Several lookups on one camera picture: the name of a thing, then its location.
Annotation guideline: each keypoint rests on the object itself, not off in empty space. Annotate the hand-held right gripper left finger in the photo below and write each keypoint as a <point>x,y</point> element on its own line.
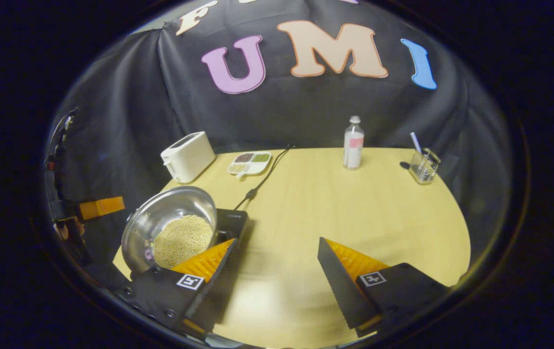
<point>216,291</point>

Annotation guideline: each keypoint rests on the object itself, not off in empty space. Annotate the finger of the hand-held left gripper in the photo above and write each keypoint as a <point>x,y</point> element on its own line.
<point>102,208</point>

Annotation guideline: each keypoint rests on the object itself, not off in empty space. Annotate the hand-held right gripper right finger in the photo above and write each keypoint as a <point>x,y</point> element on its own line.
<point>340,291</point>

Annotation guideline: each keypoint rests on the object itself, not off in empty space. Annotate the yellow soybeans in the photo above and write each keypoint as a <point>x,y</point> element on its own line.
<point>182,240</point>

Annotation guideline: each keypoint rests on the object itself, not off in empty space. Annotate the black induction cooktop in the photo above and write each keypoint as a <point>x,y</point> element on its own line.
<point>233,223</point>

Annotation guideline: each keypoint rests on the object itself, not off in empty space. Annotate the white toaster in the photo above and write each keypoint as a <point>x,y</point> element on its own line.
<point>189,157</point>

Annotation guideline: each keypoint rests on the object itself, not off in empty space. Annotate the white divided dish of beans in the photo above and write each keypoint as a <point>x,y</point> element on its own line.
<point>250,162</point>

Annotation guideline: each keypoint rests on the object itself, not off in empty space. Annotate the clear bottle with pink label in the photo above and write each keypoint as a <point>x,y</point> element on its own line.
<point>353,145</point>

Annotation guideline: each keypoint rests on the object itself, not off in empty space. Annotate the clear glass cup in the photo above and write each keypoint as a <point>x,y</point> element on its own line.
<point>423,169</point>

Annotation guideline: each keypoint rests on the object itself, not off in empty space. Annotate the white straw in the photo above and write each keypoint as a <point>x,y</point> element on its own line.
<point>416,142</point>

